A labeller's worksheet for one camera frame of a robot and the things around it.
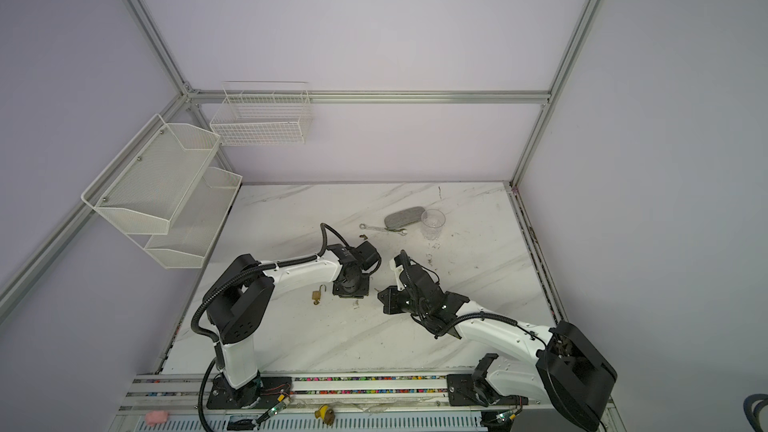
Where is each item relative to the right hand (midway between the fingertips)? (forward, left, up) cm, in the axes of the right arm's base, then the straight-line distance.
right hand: (376, 296), depth 80 cm
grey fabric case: (+34, -8, -7) cm, 35 cm away
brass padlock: (+5, +19, -9) cm, 22 cm away
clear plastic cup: (+31, -18, -7) cm, 37 cm away
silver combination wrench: (+29, -7, -9) cm, 31 cm away
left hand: (+4, +7, -9) cm, 12 cm away
